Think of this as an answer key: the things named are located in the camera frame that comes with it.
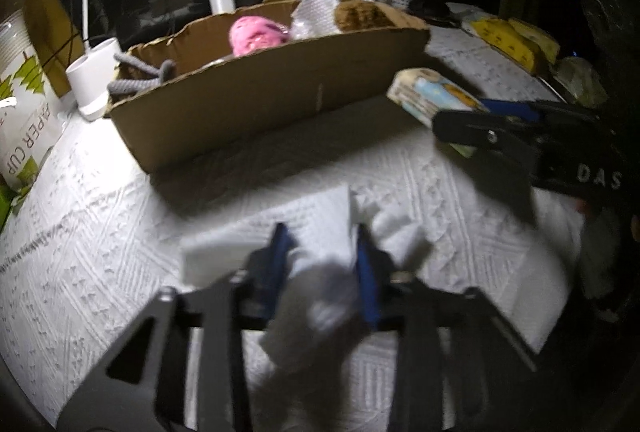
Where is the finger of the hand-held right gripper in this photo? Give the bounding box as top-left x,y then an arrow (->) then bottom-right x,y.
476,97 -> 547,124
431,109 -> 542,159

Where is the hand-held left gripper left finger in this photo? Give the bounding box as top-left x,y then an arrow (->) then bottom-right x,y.
56,223 -> 300,432

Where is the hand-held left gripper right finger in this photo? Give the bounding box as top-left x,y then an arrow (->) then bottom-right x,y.
354,223 -> 540,432

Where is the white sock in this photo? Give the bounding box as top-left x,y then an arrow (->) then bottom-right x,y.
260,199 -> 434,432

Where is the printed tissue pack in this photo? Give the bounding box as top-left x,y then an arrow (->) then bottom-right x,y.
387,68 -> 494,159

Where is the cardboard box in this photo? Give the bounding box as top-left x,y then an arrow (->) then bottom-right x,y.
102,0 -> 432,174

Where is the white bubble wrap item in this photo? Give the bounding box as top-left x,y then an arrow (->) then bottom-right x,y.
291,0 -> 342,38

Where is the pink plush toy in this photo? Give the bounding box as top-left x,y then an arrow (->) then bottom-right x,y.
228,15 -> 291,58

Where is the grey knitted toy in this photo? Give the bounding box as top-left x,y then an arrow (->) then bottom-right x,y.
112,52 -> 177,96

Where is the pale yellow packet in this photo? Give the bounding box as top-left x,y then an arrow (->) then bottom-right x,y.
507,17 -> 562,64
552,56 -> 609,109

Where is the dark computer mouse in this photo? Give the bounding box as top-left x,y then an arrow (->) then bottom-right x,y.
407,0 -> 459,30

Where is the white desk lamp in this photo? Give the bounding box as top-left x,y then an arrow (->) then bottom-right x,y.
42,0 -> 124,122

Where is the white paper cup pack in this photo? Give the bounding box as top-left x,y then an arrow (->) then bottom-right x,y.
0,6 -> 69,233

